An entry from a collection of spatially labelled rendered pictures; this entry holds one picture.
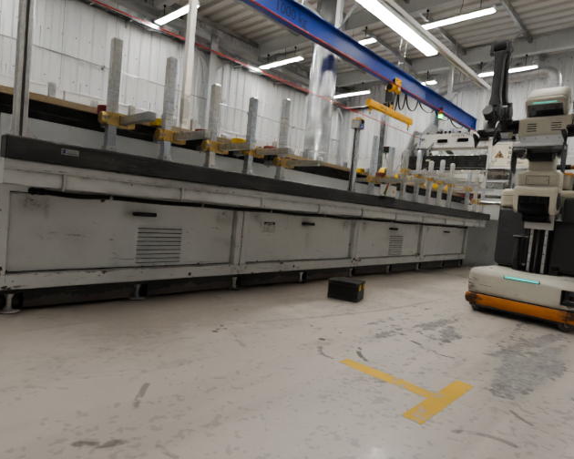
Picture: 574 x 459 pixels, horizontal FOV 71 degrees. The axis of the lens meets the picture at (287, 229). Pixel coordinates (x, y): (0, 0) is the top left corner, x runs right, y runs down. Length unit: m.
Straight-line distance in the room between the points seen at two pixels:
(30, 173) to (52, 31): 7.94
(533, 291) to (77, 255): 2.43
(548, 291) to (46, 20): 9.08
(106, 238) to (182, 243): 0.42
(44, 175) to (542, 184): 2.56
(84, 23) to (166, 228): 7.94
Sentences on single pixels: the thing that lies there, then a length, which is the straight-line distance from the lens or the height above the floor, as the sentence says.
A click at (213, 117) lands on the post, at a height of 0.95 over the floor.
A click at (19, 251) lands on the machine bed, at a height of 0.25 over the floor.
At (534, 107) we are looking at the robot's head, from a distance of 2.88.
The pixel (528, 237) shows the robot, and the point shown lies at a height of 0.50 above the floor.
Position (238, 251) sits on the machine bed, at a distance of 2.51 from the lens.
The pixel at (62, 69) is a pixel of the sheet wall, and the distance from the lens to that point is 9.53.
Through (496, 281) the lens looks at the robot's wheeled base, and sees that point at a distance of 2.80.
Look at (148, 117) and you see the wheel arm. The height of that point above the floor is 0.82.
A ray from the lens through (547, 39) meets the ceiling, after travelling 11.71.
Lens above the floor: 0.54
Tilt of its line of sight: 3 degrees down
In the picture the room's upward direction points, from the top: 5 degrees clockwise
